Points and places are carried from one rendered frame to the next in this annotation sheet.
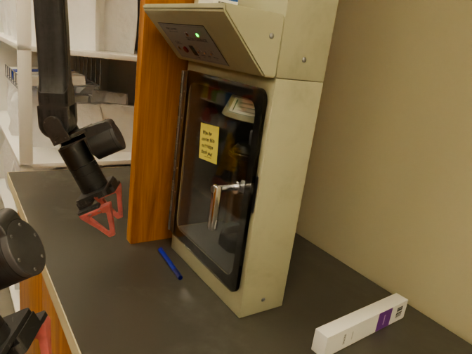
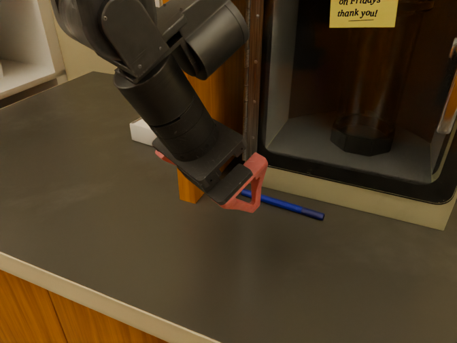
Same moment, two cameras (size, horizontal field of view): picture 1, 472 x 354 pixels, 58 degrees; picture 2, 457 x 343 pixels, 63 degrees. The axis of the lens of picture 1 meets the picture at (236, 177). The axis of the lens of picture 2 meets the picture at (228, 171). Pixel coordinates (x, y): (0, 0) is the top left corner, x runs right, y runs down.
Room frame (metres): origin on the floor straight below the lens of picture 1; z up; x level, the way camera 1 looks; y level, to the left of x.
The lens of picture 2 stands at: (0.52, 0.45, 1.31)
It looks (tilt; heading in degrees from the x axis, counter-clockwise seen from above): 32 degrees down; 329
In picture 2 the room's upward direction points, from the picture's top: straight up
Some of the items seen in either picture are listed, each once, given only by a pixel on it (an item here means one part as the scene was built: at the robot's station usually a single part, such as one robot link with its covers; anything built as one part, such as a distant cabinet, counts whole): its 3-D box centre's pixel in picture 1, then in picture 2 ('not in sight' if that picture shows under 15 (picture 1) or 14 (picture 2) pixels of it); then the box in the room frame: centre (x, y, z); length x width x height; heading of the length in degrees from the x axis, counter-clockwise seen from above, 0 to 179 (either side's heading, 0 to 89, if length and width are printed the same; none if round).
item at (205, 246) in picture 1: (209, 174); (364, 50); (0.85, 0.06, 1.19); 0.30 x 0.01 x 0.40; 35
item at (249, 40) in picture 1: (202, 37); not in sight; (0.82, 0.10, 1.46); 0.32 x 0.12 x 0.10; 35
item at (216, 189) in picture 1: (222, 205); (454, 88); (0.74, 0.02, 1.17); 0.05 x 0.03 x 0.10; 125
